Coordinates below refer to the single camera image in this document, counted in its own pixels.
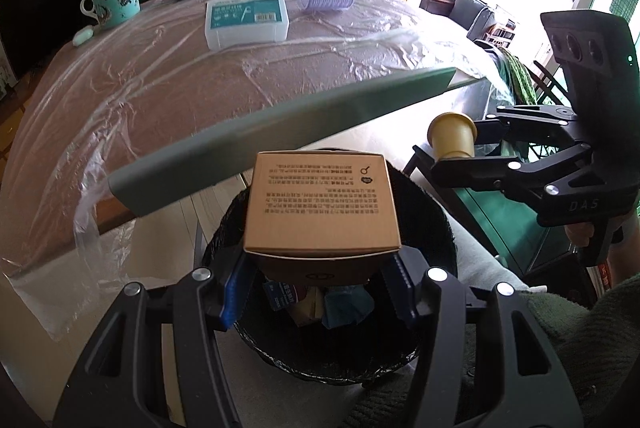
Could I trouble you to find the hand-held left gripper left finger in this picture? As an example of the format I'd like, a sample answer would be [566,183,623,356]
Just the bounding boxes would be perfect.
[52,253,251,428]

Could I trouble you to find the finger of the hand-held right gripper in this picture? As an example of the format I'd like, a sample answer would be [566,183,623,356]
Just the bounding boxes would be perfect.
[472,104,596,153]
[430,143,608,209]

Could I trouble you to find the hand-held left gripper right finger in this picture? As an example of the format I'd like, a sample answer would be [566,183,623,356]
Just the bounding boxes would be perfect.
[380,248,585,428]

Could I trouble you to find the tan small cup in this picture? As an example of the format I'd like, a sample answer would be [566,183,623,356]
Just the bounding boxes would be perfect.
[426,113,478,160]

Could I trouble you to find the black trash bin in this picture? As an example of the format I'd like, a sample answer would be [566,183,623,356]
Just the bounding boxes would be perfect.
[200,148,458,384]

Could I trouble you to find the brown cardboard box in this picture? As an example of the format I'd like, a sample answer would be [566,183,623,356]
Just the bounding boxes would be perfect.
[243,151,402,291]

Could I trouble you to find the person's right forearm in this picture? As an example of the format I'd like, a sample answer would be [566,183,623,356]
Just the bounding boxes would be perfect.
[525,272,640,428]

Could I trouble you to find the person's right hand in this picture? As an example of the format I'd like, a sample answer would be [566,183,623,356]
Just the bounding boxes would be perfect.
[565,208,640,289]

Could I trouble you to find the green knitted cloth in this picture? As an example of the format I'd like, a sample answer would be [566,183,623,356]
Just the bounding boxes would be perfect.
[495,48,538,106]

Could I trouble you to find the dark green chair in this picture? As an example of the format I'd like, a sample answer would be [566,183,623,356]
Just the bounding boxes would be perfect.
[402,143,576,273]

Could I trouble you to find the blue crumpled paper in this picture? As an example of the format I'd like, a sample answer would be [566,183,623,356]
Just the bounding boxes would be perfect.
[320,285,376,329]

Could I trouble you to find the person's grey trouser leg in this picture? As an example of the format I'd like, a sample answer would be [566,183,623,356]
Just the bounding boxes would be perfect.
[440,208,531,296]

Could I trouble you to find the grey sofa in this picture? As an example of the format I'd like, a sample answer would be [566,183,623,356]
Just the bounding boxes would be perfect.
[450,0,506,41]

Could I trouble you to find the translucent plastic box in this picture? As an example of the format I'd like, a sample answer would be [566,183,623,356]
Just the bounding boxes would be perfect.
[204,0,290,51]

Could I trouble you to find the teal butterfly mug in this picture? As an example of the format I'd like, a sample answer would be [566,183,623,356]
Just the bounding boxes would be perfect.
[80,0,142,30]

